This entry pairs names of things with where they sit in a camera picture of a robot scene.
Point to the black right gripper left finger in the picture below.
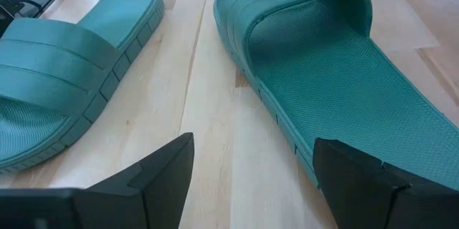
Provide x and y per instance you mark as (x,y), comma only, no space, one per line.
(107,207)

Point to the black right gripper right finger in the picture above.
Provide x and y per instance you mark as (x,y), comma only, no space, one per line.
(365,200)

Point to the green rubber slide sandal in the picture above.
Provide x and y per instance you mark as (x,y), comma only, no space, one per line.
(54,60)
(340,78)

